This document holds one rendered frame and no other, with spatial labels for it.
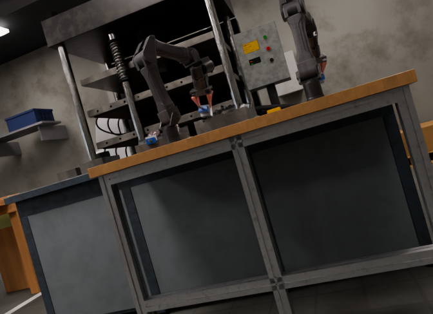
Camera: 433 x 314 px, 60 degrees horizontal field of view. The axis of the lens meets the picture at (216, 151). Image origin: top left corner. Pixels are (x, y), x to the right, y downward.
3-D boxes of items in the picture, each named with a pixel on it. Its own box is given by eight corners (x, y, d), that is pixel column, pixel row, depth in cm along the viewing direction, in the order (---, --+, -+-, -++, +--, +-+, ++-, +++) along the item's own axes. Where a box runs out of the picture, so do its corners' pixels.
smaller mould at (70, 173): (78, 178, 218) (75, 167, 218) (59, 183, 221) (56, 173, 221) (94, 174, 234) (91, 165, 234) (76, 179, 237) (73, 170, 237)
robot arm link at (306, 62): (304, 84, 147) (285, 9, 153) (321, 78, 144) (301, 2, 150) (300, 80, 141) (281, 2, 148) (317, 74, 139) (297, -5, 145)
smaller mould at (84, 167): (105, 169, 208) (102, 157, 208) (82, 176, 212) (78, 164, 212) (122, 166, 228) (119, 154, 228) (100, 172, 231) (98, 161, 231)
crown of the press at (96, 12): (227, 33, 246) (201, -56, 246) (61, 94, 277) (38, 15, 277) (247, 57, 328) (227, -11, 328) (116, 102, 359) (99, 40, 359)
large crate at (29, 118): (56, 122, 576) (52, 109, 576) (37, 122, 537) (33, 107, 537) (28, 132, 591) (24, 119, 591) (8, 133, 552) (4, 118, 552)
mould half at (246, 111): (250, 124, 175) (241, 97, 175) (198, 140, 181) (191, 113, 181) (261, 125, 224) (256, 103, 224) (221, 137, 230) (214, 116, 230)
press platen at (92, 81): (215, 37, 261) (213, 29, 261) (81, 86, 287) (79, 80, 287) (234, 55, 329) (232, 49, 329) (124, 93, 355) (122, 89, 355)
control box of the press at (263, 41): (335, 230, 251) (274, 19, 251) (290, 240, 258) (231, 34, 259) (332, 222, 272) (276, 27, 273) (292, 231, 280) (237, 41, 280)
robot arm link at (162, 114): (174, 123, 164) (142, 53, 161) (183, 119, 160) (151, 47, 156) (163, 128, 160) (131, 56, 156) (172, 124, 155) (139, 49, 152)
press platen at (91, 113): (225, 71, 258) (222, 64, 258) (88, 117, 284) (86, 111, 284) (242, 82, 330) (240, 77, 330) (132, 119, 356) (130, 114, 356)
